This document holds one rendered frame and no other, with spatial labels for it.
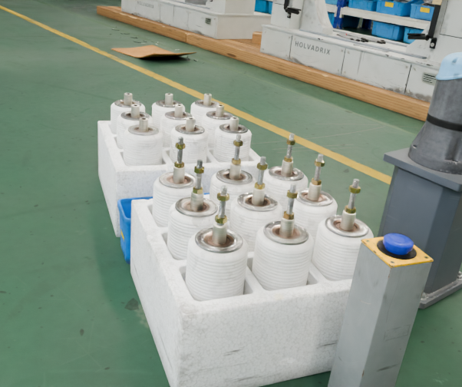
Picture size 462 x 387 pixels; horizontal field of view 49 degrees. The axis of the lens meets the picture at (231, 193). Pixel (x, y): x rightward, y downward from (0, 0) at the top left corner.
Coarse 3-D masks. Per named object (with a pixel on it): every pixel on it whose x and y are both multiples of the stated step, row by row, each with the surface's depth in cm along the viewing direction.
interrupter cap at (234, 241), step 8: (200, 232) 82; (208, 232) 82; (232, 232) 83; (200, 240) 79; (208, 240) 80; (232, 240) 80; (240, 240) 80; (208, 248) 77; (216, 248) 78; (224, 248) 78; (232, 248) 78
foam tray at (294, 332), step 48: (144, 240) 96; (144, 288) 100; (288, 288) 83; (336, 288) 84; (192, 336) 77; (240, 336) 80; (288, 336) 84; (336, 336) 88; (192, 384) 81; (240, 384) 85
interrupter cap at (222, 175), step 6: (216, 174) 104; (222, 174) 104; (228, 174) 105; (240, 174) 106; (246, 174) 106; (222, 180) 102; (228, 180) 102; (234, 180) 102; (240, 180) 102; (246, 180) 103
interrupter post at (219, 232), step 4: (216, 224) 79; (224, 224) 79; (216, 228) 78; (220, 228) 78; (224, 228) 78; (216, 232) 79; (220, 232) 79; (224, 232) 79; (216, 236) 79; (220, 236) 79; (224, 236) 79; (212, 240) 80; (216, 240) 79; (220, 240) 79; (224, 240) 80
